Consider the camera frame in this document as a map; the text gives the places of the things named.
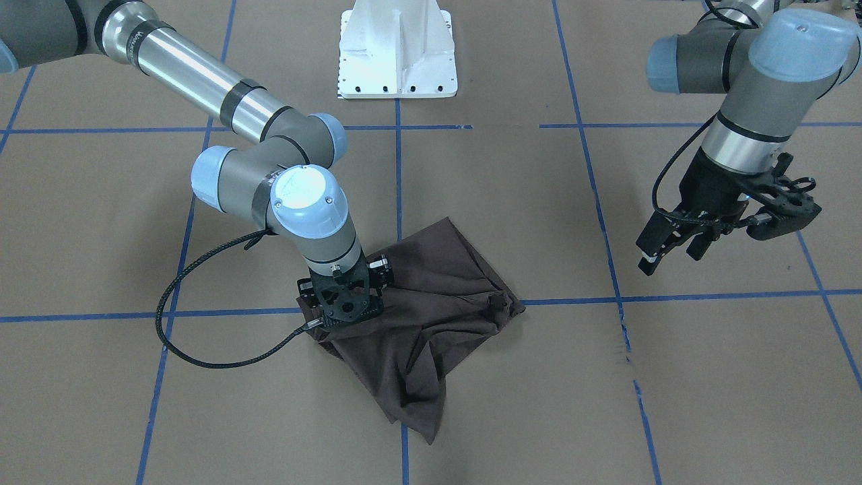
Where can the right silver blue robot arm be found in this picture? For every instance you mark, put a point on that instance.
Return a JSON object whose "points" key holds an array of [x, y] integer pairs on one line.
{"points": [[283, 183]]}

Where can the brown paper table cover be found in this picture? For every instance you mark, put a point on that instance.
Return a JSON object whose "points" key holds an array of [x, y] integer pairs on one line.
{"points": [[743, 367]]}

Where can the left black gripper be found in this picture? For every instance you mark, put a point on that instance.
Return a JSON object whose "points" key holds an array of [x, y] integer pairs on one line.
{"points": [[712, 185]]}

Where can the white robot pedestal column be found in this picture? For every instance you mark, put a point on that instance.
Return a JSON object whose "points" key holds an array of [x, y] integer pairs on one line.
{"points": [[396, 49]]}

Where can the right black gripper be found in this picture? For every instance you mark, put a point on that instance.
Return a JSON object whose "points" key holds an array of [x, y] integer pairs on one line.
{"points": [[382, 269]]}

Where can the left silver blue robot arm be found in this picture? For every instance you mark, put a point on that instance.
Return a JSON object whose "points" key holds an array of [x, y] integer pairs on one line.
{"points": [[771, 62]]}

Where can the dark brown t-shirt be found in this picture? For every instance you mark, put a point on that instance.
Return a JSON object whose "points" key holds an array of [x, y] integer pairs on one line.
{"points": [[446, 300]]}

